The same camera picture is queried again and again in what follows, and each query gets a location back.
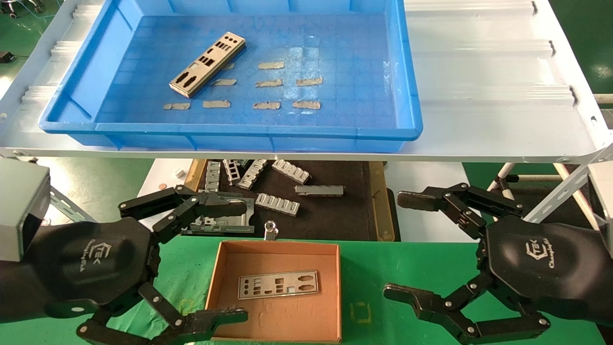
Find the white slotted angle bar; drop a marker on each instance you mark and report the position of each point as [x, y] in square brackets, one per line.
[546, 206]
[67, 203]

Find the silver binder clip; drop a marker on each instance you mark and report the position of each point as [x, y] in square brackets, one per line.
[271, 230]

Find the dark work mat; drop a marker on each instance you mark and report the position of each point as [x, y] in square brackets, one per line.
[335, 215]

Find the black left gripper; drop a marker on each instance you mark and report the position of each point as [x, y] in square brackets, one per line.
[96, 258]

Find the black tube connector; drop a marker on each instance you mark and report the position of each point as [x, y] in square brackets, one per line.
[505, 181]

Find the small black device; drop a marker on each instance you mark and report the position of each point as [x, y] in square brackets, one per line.
[5, 56]

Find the black chair base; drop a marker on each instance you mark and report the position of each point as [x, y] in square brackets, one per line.
[9, 13]

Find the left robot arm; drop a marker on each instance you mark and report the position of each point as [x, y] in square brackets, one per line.
[19, 292]

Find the green table cloth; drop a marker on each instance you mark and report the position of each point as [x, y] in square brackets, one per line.
[383, 268]

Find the beige tube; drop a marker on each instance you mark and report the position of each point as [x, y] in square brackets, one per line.
[541, 178]

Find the brown cardboard box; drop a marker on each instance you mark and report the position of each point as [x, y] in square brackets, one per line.
[287, 321]

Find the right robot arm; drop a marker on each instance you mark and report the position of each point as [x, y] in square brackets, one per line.
[604, 314]

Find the small white cube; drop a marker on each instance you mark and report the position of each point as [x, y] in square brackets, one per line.
[179, 172]

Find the grey metal bar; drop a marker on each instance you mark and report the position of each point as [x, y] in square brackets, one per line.
[319, 190]

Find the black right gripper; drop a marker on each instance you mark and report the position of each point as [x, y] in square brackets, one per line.
[541, 258]

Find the large grey metal bracket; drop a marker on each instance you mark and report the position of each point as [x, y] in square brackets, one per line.
[230, 224]

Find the long white tube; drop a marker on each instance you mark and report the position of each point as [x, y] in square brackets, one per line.
[586, 210]

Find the blue plastic tray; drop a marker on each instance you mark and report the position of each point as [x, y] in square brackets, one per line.
[345, 57]

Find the grey slotted metal part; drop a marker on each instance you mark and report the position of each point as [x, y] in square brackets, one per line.
[252, 173]
[232, 171]
[290, 171]
[213, 175]
[278, 204]

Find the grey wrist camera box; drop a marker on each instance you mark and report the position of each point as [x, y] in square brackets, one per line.
[21, 206]

